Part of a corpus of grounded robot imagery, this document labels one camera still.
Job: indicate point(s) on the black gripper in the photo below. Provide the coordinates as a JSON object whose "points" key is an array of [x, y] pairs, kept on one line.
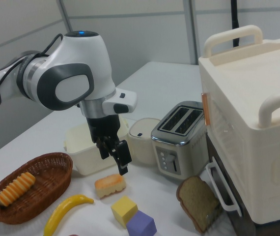
{"points": [[103, 126]]}

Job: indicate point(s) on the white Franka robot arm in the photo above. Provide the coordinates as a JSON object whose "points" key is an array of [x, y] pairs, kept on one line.
{"points": [[71, 61]]}

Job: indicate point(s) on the cream open plastic container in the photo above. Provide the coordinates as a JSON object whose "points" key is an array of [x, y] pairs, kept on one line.
{"points": [[88, 159]]}

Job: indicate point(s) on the small cream lidded bin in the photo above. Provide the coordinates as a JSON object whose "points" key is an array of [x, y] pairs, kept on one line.
{"points": [[142, 150]]}

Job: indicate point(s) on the orange toy bread loaf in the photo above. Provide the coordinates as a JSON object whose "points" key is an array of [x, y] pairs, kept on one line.
{"points": [[110, 185]]}

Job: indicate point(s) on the yellow foam cube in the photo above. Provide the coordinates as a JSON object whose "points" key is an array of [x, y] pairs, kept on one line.
{"points": [[122, 209]]}

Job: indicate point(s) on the silver two-slot toaster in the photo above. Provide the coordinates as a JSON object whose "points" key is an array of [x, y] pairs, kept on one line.
{"points": [[176, 152]]}

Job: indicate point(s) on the brown wicker basket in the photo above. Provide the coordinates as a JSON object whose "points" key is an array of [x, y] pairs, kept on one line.
{"points": [[49, 177]]}

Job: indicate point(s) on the yellow toy banana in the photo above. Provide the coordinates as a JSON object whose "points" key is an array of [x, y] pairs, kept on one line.
{"points": [[64, 209]]}

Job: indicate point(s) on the purple foam cube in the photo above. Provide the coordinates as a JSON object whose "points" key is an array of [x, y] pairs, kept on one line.
{"points": [[141, 225]]}

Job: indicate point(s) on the brown bread slice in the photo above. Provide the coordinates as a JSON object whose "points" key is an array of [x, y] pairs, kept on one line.
{"points": [[196, 199]]}

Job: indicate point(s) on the striped orange toy bread roll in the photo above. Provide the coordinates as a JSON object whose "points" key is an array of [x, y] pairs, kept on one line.
{"points": [[16, 189]]}

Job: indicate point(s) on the large cream toy kitchen cabinet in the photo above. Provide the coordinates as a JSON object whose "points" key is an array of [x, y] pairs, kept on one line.
{"points": [[248, 123]]}

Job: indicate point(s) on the black pole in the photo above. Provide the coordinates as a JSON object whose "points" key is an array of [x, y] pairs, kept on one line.
{"points": [[234, 19]]}

